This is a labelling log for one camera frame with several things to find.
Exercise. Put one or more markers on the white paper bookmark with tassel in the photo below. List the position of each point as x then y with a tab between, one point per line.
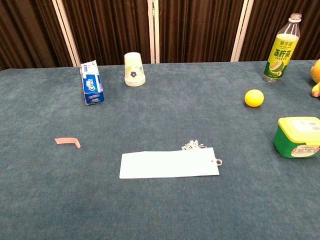
170	163

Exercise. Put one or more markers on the pink bent strip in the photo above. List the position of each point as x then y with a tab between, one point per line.
65	141

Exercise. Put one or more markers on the white small cup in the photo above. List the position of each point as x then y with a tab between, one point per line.
135	70

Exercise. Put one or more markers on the blue white toothpaste box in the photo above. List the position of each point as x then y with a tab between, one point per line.
92	87

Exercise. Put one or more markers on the yellow ball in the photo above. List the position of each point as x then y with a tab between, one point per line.
254	98

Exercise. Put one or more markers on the brown curtain screen panel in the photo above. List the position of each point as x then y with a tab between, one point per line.
25	32
265	20
107	30
197	30

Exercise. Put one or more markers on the green box with yellow lid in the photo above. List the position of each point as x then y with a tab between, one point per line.
292	140

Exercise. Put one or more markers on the green label tea bottle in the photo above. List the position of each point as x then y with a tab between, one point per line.
280	60

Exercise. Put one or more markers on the yellow plush duck toy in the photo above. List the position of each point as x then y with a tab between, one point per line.
316	72

